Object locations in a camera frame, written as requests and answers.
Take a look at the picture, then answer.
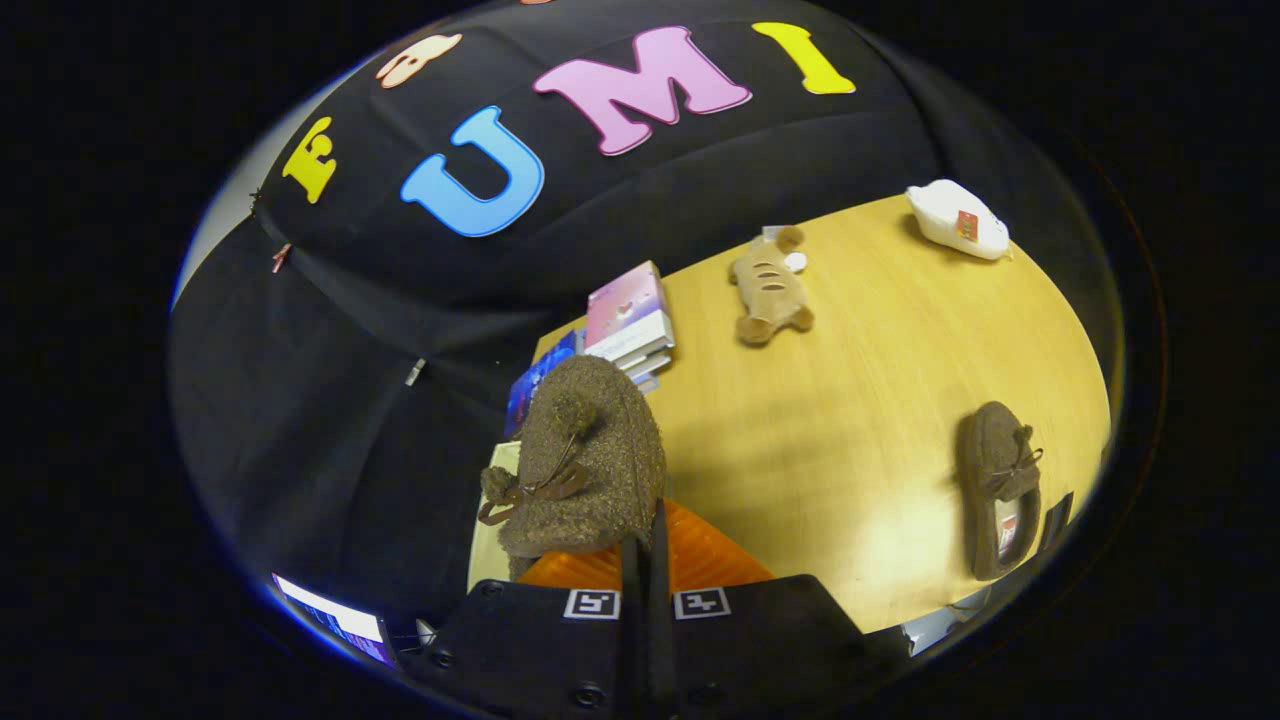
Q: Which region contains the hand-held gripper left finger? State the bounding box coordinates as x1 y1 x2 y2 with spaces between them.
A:
400 535 643 720

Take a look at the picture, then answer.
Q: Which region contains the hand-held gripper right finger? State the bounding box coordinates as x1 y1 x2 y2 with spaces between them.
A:
650 500 911 720

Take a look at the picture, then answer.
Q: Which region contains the green fabric storage box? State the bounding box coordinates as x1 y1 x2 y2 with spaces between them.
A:
467 440 526 593

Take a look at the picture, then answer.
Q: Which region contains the brown fuzzy shoe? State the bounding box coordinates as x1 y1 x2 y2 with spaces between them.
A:
962 401 1044 582
478 354 668 581

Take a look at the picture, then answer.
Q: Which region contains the lit laptop screen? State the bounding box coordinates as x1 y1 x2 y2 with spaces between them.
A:
272 573 398 668

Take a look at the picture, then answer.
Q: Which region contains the dark blue cover book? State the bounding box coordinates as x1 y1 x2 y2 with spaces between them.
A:
505 330 586 439

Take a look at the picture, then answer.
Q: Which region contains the black backdrop cloth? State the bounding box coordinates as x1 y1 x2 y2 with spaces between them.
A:
170 0 1121 641

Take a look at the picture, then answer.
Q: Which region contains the brown bread plush toy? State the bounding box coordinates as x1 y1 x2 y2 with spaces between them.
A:
728 226 816 347

